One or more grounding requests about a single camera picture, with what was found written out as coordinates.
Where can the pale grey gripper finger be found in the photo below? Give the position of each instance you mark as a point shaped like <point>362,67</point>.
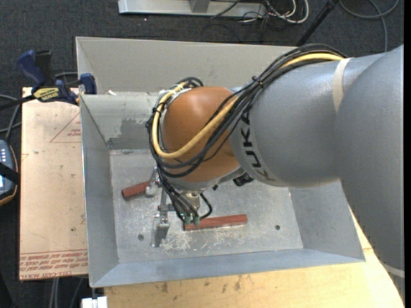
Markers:
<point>162,228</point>
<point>151,189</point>

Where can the grey metal bin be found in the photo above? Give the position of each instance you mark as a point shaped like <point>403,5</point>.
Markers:
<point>257,239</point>

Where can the red-brown flat block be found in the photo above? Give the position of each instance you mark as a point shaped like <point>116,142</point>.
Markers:
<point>135,190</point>
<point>224,220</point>

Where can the brown cardboard board, red print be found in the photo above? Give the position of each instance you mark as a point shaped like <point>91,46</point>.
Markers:
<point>51,178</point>

